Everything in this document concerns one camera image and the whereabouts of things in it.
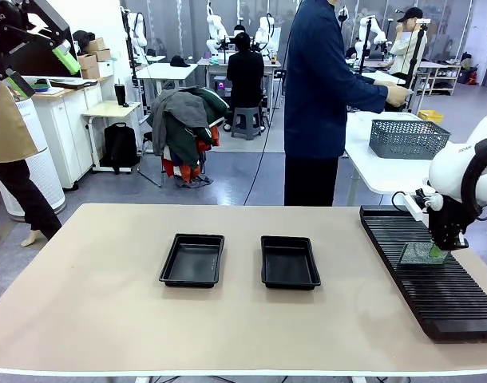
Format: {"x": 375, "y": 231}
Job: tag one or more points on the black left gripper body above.
{"x": 0, "y": 28}

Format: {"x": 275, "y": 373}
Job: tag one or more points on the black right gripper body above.
{"x": 447, "y": 217}

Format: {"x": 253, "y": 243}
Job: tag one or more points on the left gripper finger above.
{"x": 66, "y": 58}
{"x": 20, "y": 85}

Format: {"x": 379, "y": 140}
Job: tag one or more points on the green perforated circuit board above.
{"x": 415, "y": 255}

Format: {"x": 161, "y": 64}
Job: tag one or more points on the black plastic ESD tray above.
{"x": 191, "y": 263}
{"x": 289, "y": 265}

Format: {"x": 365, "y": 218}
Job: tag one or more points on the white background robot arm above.
{"x": 264, "y": 32}
{"x": 363, "y": 36}
{"x": 213, "y": 24}
{"x": 139, "y": 32}

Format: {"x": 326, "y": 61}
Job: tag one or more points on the navy-sleeved forearm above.
{"x": 367, "y": 95}

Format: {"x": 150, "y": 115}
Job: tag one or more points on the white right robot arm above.
{"x": 451, "y": 167}

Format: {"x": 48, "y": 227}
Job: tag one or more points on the navy-coated person's hand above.
{"x": 396, "y": 95}

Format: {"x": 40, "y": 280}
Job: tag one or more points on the green bowl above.
{"x": 40, "y": 88}

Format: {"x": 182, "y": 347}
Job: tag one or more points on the brown cardboard box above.
{"x": 103, "y": 56}
{"x": 96, "y": 44}
{"x": 87, "y": 61}
{"x": 91, "y": 72}

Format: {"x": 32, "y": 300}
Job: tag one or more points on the black computer monitor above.
{"x": 36, "y": 65}

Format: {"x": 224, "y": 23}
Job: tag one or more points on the black bag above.
{"x": 83, "y": 36}

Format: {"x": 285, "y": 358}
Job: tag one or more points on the black keyboard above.
{"x": 74, "y": 84}

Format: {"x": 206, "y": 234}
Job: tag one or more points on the white carton box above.
{"x": 106, "y": 69}

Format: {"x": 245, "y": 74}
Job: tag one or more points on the black slotted board rack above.
{"x": 439, "y": 295}

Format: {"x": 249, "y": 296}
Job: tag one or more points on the black tumbler cup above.
{"x": 120, "y": 95}

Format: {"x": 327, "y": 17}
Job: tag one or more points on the small rolling desk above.
{"x": 108, "y": 109}

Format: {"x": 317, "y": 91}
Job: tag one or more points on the white cabinet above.
{"x": 76, "y": 131}

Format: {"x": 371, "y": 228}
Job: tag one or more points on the grey plastic mesh basket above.
{"x": 407, "y": 139}

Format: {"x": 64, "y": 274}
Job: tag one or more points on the yellow plastic crate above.
{"x": 431, "y": 116}

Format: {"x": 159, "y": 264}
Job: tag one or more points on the white workshop desk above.
{"x": 167, "y": 72}

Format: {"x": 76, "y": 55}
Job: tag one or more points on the black backpack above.
{"x": 121, "y": 145}

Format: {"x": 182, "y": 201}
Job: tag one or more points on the black baseball cap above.
{"x": 180, "y": 61}

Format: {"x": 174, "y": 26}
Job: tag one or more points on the pile of jackets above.
{"x": 179, "y": 127}

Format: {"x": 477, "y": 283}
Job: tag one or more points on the white storage shelf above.
{"x": 447, "y": 80}

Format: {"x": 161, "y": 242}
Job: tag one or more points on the red fire extinguisher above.
{"x": 472, "y": 76}

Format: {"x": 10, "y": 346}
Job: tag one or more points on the grey robot workstation desk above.
{"x": 215, "y": 69}

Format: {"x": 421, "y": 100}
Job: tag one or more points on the long white work table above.
{"x": 373, "y": 73}

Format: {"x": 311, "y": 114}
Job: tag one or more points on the person in cream jacket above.
{"x": 403, "y": 52}

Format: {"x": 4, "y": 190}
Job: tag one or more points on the person in navy coat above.
{"x": 315, "y": 99}

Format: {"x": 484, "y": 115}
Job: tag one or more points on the seated person in black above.
{"x": 245, "y": 76}

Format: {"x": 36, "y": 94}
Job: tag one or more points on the grey plastic stool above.
{"x": 247, "y": 115}

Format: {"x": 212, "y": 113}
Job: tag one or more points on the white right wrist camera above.
{"x": 415, "y": 207}

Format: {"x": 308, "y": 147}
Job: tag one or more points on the metal frame chair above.
{"x": 147, "y": 139}

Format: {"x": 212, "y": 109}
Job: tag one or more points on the black camera tripod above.
{"x": 415, "y": 64}
{"x": 365, "y": 52}

